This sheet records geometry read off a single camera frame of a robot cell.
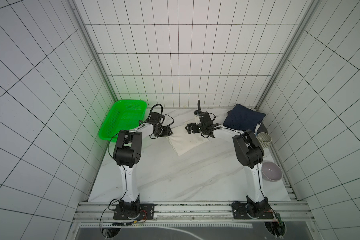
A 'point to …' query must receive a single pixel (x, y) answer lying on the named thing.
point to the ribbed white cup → (264, 139)
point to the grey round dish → (271, 171)
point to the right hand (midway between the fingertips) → (191, 125)
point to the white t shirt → (182, 141)
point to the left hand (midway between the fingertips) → (168, 135)
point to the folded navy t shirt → (243, 118)
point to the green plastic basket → (123, 115)
